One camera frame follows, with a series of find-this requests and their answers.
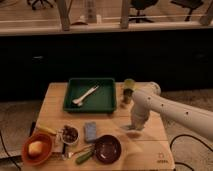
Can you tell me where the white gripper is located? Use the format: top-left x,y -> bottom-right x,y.
131,104 -> 149,131

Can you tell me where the dark purple bowl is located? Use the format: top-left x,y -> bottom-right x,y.
94,135 -> 122,164

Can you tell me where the green cucumber toy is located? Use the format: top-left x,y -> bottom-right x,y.
75,151 -> 93,165

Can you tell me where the wooden post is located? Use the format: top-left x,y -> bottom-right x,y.
56,0 -> 70,31
120,0 -> 131,29

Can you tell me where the blue sponge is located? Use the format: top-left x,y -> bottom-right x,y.
84,122 -> 96,143

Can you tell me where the black cable right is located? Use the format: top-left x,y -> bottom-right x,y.
169,133 -> 213,171

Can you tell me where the green cup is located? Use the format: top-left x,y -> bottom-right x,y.
124,78 -> 135,90

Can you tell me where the yellow banana toy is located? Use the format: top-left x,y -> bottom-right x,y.
36,125 -> 57,135

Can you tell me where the grey blue towel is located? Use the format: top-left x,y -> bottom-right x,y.
121,125 -> 134,131

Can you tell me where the black office chair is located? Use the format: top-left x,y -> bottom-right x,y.
26,0 -> 53,11
129,0 -> 158,23

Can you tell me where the green plastic tray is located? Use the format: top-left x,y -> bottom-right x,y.
63,78 -> 117,113

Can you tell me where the wooden post middle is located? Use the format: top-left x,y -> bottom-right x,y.
120,0 -> 131,29

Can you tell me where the dark grey cup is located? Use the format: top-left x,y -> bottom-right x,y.
123,89 -> 133,104

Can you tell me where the white cup with brown contents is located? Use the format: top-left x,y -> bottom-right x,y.
61,125 -> 79,146

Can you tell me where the white bone-shaped tool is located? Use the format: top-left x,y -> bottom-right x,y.
72,85 -> 99,106

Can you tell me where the black cable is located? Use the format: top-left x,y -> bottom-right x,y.
0,129 -> 23,171
169,133 -> 213,171

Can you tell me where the yellow fruit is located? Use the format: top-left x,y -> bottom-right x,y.
28,141 -> 44,157

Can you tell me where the orange bowl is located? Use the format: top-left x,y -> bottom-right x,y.
21,132 -> 53,166

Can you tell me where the wooden post left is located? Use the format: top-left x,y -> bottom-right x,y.
56,0 -> 70,31

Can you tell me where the black office chair left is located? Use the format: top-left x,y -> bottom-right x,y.
26,0 -> 53,11

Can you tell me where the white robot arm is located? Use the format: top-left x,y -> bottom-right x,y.
131,82 -> 213,141

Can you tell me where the black cable left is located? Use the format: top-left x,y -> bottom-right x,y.
0,129 -> 23,171

